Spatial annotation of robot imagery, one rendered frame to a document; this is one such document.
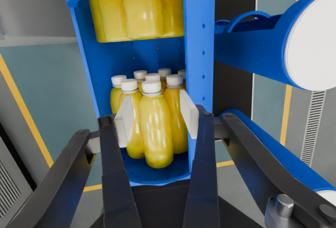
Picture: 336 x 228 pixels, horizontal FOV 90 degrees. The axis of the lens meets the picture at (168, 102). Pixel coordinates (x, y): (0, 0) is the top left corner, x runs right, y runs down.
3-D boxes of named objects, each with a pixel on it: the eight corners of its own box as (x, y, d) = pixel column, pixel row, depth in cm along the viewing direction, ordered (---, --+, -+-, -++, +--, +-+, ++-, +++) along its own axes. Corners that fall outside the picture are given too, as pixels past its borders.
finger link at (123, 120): (127, 147, 16) (119, 148, 16) (134, 116, 22) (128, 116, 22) (121, 118, 15) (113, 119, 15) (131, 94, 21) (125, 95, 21)
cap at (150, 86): (162, 90, 34) (161, 81, 33) (142, 92, 33) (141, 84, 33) (160, 85, 38) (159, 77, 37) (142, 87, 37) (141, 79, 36)
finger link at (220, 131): (204, 126, 14) (239, 122, 14) (190, 104, 19) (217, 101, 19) (204, 142, 14) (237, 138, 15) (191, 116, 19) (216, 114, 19)
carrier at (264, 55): (243, 40, 132) (220, 11, 123) (391, 43, 50) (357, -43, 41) (215, 67, 137) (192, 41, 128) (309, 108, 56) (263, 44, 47)
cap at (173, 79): (173, 85, 37) (173, 77, 37) (163, 83, 40) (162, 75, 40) (186, 82, 40) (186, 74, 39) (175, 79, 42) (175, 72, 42)
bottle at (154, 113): (176, 167, 39) (171, 90, 33) (146, 172, 38) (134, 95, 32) (171, 149, 46) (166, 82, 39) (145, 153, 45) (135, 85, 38)
